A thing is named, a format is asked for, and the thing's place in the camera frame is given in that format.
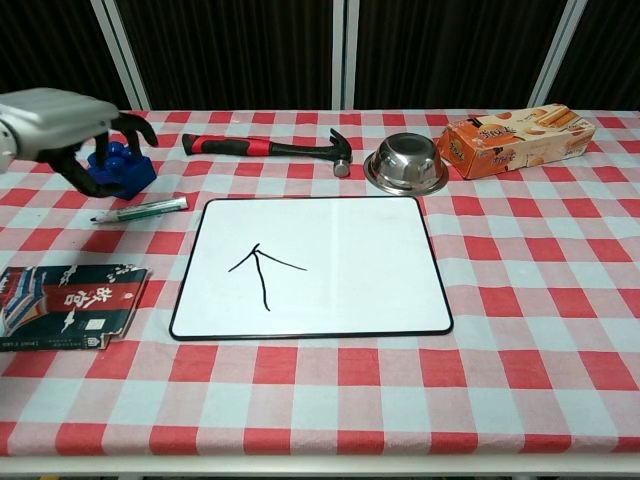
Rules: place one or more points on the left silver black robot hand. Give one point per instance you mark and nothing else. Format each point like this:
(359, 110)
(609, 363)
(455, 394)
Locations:
(55, 122)

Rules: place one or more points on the green white marker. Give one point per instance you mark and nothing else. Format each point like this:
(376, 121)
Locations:
(145, 209)

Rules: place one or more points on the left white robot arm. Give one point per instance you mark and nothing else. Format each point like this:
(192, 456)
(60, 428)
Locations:
(6, 145)

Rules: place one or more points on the white board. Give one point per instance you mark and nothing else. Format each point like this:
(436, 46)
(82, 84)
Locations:
(350, 270)

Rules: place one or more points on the dark pleated curtain panel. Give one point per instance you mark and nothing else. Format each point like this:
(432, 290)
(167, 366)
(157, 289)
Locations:
(445, 55)
(605, 55)
(235, 55)
(50, 45)

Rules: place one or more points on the blue toy building brick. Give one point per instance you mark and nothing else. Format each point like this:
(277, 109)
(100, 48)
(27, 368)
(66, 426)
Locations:
(137, 172)

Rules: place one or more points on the red black claw hammer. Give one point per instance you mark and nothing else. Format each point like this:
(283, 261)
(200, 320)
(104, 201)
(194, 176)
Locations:
(235, 146)

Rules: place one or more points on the upturned stainless steel bowl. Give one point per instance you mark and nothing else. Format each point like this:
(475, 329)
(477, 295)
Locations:
(407, 160)

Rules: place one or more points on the orange biscuit box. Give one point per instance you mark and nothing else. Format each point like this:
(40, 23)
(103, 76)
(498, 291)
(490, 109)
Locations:
(515, 140)

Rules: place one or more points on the red white checked tablecloth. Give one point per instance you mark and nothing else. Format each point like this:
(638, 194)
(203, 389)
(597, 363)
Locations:
(525, 300)

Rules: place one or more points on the white partition post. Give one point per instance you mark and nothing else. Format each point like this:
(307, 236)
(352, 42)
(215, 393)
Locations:
(345, 55)
(557, 55)
(125, 55)

